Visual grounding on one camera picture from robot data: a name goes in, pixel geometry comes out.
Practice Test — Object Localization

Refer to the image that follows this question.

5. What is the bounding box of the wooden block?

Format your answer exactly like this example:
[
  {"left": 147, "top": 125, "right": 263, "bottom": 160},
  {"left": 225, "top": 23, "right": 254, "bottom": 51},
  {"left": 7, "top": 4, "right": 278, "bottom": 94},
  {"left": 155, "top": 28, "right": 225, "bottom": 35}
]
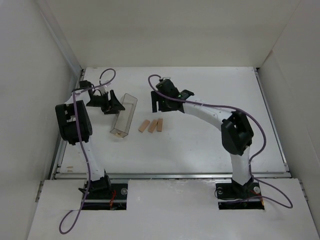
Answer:
[
  {"left": 156, "top": 118, "right": 163, "bottom": 132},
  {"left": 148, "top": 119, "right": 158, "bottom": 133},
  {"left": 138, "top": 119, "right": 150, "bottom": 133}
]

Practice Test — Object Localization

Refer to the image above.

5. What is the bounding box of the clear plastic box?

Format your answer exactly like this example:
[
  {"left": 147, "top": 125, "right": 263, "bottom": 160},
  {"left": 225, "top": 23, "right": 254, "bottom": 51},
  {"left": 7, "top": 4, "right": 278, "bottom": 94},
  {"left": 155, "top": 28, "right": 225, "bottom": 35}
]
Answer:
[{"left": 110, "top": 93, "right": 138, "bottom": 138}]

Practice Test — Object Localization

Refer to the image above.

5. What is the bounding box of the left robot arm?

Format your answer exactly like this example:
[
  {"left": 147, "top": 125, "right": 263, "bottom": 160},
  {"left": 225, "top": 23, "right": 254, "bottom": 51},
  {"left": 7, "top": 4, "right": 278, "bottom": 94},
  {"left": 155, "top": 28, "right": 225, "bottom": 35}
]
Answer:
[{"left": 55, "top": 80, "right": 125, "bottom": 200}]

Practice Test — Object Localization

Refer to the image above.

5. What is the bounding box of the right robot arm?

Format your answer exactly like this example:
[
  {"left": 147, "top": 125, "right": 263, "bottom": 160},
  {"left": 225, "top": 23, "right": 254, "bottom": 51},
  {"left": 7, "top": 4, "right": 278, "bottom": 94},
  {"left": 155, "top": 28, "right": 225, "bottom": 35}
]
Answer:
[{"left": 150, "top": 78, "right": 254, "bottom": 200}]

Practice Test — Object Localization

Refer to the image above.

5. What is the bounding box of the white foam front board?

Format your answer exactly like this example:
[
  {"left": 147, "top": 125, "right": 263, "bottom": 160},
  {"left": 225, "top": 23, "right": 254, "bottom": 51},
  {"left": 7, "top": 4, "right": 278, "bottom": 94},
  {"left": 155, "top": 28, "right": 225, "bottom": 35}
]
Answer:
[{"left": 28, "top": 179, "right": 319, "bottom": 240}]

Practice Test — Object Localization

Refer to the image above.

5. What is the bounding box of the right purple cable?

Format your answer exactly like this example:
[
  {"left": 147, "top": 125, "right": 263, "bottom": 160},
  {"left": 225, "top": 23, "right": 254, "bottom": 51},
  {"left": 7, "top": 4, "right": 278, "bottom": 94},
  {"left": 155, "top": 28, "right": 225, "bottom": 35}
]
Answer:
[{"left": 147, "top": 74, "right": 294, "bottom": 210}]

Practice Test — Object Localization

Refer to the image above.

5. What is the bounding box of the purple cable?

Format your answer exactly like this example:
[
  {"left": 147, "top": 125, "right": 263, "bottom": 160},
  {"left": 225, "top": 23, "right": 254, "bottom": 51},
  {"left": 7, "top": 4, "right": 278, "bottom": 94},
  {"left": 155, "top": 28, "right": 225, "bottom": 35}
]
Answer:
[
  {"left": 58, "top": 68, "right": 117, "bottom": 235},
  {"left": 147, "top": 74, "right": 294, "bottom": 210}
]

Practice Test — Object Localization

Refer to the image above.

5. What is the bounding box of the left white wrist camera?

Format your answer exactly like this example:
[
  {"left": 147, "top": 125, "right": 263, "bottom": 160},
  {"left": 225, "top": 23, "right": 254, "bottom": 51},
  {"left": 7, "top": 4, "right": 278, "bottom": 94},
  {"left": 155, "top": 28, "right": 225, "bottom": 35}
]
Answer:
[{"left": 95, "top": 80, "right": 112, "bottom": 95}]

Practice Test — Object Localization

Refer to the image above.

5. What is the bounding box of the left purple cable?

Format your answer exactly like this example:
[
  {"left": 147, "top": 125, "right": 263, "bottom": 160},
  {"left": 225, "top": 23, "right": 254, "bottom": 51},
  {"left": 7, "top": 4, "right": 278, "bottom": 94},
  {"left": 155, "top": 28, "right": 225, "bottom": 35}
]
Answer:
[{"left": 58, "top": 68, "right": 117, "bottom": 235}]

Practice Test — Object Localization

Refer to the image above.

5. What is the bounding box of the front aluminium rail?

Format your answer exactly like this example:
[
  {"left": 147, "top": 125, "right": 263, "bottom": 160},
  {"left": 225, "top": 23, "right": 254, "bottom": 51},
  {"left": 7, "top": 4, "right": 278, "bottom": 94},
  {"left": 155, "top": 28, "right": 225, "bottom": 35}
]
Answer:
[{"left": 52, "top": 171, "right": 292, "bottom": 179}]

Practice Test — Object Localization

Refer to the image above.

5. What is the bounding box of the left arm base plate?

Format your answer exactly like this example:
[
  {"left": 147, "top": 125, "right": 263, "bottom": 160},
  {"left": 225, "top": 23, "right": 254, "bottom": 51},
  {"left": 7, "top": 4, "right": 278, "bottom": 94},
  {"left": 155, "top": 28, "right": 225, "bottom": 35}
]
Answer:
[{"left": 82, "top": 183, "right": 128, "bottom": 211}]

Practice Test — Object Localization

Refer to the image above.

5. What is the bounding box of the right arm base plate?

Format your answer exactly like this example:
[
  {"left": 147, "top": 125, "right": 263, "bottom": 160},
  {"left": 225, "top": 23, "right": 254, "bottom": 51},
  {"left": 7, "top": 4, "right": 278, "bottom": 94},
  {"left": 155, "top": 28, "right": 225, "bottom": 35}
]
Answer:
[{"left": 214, "top": 181, "right": 265, "bottom": 210}]

